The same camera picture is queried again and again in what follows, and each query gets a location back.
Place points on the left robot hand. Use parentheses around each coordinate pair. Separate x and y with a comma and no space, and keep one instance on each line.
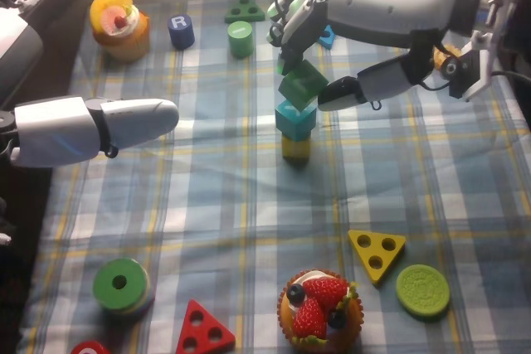
(394,1)

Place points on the yellow triangle block with holes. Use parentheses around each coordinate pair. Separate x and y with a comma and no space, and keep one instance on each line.
(375,252)

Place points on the yellow cube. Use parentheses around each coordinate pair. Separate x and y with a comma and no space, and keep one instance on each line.
(295,148)

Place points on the green cube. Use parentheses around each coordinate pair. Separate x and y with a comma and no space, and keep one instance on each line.
(302,84)

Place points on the red triangle block with holes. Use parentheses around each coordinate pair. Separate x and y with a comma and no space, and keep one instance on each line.
(199,337)

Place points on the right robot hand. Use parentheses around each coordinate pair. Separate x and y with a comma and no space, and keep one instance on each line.
(58,130)

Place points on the yellow toy biscuit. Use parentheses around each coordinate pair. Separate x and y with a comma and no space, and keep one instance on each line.
(439,55)

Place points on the teal letter cube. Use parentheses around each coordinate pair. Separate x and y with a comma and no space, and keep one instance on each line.
(295,122)

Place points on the toy cupcake with strawberries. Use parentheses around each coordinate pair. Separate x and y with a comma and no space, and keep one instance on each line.
(319,308)

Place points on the red cylinder block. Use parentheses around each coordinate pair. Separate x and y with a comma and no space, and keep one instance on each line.
(89,348)

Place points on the blue cylinder block letter R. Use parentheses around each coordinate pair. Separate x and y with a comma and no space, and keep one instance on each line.
(181,32)

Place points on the green toy sandwich cookie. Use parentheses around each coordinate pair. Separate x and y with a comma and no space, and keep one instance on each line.
(423,292)

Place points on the toy cupcake with peach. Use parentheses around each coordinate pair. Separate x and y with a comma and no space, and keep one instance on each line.
(120,30)

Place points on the blue triangle block with holes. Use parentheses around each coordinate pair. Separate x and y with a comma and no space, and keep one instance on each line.
(327,39)

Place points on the plaid tablecloth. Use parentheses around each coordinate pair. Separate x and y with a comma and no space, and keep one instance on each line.
(249,213)

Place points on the green triangle block with holes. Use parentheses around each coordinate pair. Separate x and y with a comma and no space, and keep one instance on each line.
(245,12)

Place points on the green cylinder block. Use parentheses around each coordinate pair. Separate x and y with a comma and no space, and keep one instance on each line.
(240,41)

